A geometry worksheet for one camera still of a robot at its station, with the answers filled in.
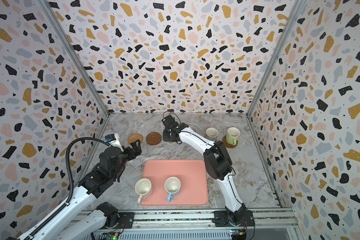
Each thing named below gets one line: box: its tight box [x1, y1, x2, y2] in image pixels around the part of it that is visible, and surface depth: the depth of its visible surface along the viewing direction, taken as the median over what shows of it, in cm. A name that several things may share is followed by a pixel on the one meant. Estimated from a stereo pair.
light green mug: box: [226, 127, 241, 146], surface depth 101 cm
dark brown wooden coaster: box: [146, 132, 162, 146], surface depth 108 cm
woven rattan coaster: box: [127, 133, 144, 145], surface depth 108 cm
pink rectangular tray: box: [140, 159, 209, 206], surface depth 85 cm
